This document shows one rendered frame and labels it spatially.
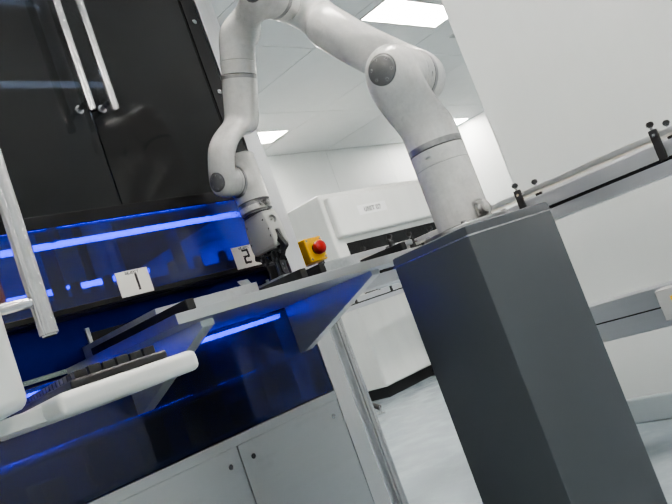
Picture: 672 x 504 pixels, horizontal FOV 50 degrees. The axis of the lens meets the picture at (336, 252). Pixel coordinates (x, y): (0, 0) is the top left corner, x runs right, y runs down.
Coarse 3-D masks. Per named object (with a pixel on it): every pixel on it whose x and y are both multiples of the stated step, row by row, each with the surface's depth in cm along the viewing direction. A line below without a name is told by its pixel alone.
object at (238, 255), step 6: (240, 246) 189; (246, 246) 191; (234, 252) 187; (240, 252) 189; (246, 252) 190; (252, 252) 192; (234, 258) 187; (240, 258) 188; (246, 258) 190; (252, 258) 191; (240, 264) 188; (246, 264) 189; (252, 264) 190; (258, 264) 192
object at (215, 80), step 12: (180, 0) 204; (192, 0) 207; (192, 12) 205; (192, 24) 204; (192, 36) 203; (204, 36) 206; (204, 48) 204; (204, 60) 203; (204, 72) 202; (216, 72) 204; (216, 84) 203; (216, 96) 201; (240, 144) 202
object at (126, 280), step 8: (120, 272) 164; (128, 272) 165; (136, 272) 166; (144, 272) 168; (120, 280) 163; (128, 280) 164; (144, 280) 167; (120, 288) 162; (128, 288) 164; (136, 288) 165; (144, 288) 167; (152, 288) 168; (128, 296) 163
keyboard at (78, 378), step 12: (144, 348) 101; (108, 360) 98; (120, 360) 99; (132, 360) 99; (144, 360) 100; (156, 360) 101; (72, 372) 96; (84, 372) 96; (96, 372) 96; (108, 372) 97; (120, 372) 98; (60, 384) 101; (72, 384) 94; (84, 384) 94; (36, 396) 112; (48, 396) 103; (24, 408) 115
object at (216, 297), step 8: (232, 288) 151; (240, 288) 152; (248, 288) 154; (256, 288) 155; (208, 296) 146; (216, 296) 148; (224, 296) 149; (232, 296) 150; (200, 304) 144; (208, 304) 146; (152, 312) 138; (136, 320) 142; (144, 320) 140; (120, 328) 147; (128, 328) 145; (104, 336) 153; (112, 336) 150; (88, 344) 158; (96, 344) 156; (88, 352) 159
